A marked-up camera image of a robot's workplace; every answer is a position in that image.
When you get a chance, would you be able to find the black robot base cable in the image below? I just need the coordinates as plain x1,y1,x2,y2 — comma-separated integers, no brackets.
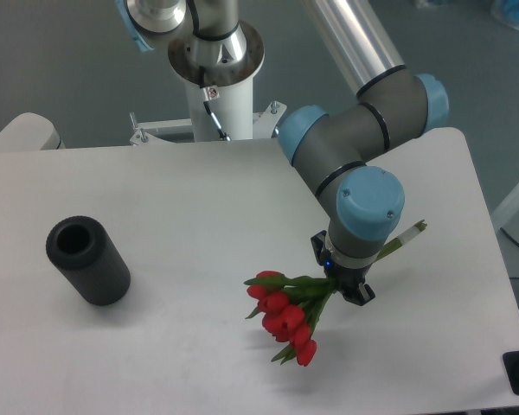
197,64,232,142

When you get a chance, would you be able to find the red tulip bouquet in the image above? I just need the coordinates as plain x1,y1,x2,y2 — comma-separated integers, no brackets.
243,219,430,367

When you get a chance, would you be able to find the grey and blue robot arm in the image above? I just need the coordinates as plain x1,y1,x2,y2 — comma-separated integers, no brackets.
116,1,449,305

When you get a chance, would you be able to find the blue plastic bag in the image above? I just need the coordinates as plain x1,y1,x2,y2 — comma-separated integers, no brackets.
490,0,519,30

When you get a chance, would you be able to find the white rounded side table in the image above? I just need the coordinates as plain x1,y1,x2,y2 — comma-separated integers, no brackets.
0,112,66,154

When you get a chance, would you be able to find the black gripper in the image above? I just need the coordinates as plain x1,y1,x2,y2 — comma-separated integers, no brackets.
311,230,375,306

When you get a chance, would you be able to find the black ribbed cylindrical vase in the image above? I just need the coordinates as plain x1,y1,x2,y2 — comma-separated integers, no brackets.
46,216,131,306

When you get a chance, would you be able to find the white furniture at right edge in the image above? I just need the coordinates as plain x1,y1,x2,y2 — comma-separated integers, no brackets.
490,182,519,233

